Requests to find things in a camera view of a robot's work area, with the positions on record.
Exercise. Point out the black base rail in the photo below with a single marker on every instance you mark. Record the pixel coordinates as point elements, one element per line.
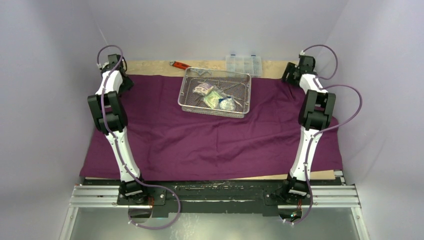
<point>210,208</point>

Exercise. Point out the metal wire mesh tray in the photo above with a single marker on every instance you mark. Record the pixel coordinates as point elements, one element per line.
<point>238,88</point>

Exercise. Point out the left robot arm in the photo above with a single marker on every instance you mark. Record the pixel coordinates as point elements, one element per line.
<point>111,119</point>

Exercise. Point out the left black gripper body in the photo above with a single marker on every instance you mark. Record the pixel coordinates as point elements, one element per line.
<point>126,85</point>

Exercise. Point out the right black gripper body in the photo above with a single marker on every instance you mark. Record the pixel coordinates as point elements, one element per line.
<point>288,74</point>

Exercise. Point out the clear plastic compartment box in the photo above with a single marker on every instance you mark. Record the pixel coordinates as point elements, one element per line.
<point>239,66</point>

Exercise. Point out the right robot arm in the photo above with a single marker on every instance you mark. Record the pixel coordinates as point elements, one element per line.
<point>315,115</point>

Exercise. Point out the purple cloth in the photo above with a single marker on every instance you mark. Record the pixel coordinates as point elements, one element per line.
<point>169,144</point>

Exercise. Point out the pink white gauze packet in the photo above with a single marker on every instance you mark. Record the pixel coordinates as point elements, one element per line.
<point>203,89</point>

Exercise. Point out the green white gauze packet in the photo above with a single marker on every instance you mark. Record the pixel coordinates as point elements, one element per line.
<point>212,99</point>

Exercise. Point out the orange handled adjustable wrench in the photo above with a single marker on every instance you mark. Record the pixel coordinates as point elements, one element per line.
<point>179,65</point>

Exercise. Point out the blue white gauze packet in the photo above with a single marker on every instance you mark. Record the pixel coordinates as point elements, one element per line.
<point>227,103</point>

